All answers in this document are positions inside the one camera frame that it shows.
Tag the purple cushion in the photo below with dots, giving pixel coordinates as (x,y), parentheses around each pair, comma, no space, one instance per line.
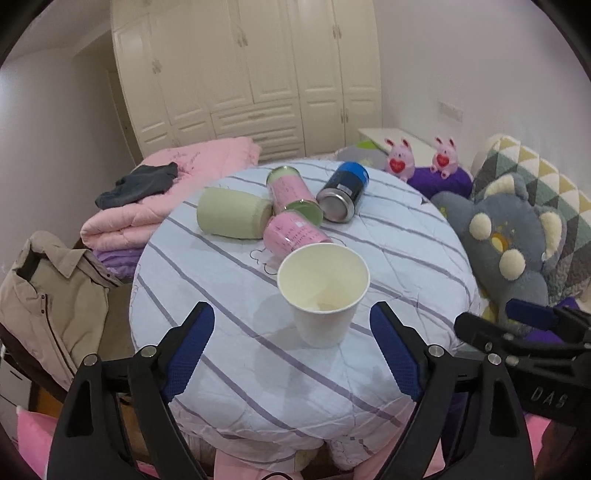
(441,182)

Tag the pink bunny plush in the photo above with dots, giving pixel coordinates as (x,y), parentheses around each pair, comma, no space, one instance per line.
(445,154)
(400,157)

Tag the light green cup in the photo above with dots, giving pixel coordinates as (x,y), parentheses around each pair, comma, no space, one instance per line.
(231,212)

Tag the pink cloth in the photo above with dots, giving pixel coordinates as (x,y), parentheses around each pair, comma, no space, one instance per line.
(34,438)

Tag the beige jacket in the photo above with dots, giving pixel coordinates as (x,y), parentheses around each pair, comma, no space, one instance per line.
(51,300)

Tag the grey bear plush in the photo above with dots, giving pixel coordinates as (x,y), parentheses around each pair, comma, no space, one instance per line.
(508,240)

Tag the dark grey cloth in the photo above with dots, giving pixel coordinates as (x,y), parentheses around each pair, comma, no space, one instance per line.
(138,184)

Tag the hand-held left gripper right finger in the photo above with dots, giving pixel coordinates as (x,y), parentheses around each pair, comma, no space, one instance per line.
(397,353)

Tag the cream wardrobe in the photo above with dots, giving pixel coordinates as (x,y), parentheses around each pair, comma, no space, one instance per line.
(249,74)

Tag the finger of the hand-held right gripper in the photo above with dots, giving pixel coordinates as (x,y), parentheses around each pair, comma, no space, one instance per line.
(531,314)
(480,330)

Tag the blue metal can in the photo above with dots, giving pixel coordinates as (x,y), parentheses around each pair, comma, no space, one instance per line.
(344,191)

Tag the white paper cup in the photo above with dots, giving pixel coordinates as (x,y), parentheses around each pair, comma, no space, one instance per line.
(323,295)

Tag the pink can with green lid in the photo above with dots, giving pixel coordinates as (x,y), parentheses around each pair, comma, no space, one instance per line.
(291,189)
(293,233)

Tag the folded pink quilt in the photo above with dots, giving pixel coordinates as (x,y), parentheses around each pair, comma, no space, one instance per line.
(203,161)

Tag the folded purple blanket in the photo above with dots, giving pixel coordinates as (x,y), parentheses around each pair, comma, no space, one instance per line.
(115,258)

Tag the white wall switch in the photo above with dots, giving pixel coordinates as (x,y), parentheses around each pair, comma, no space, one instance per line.
(450,110)

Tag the striped white quilt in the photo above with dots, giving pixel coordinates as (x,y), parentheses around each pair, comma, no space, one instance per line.
(221,286)

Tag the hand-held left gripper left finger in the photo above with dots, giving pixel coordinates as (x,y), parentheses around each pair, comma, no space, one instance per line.
(191,350)

